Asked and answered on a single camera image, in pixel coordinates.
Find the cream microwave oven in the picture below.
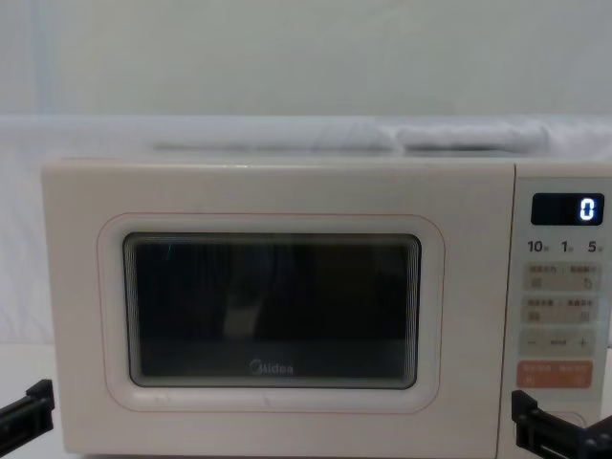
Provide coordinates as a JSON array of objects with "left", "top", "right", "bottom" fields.
[{"left": 40, "top": 121, "right": 612, "bottom": 459}]

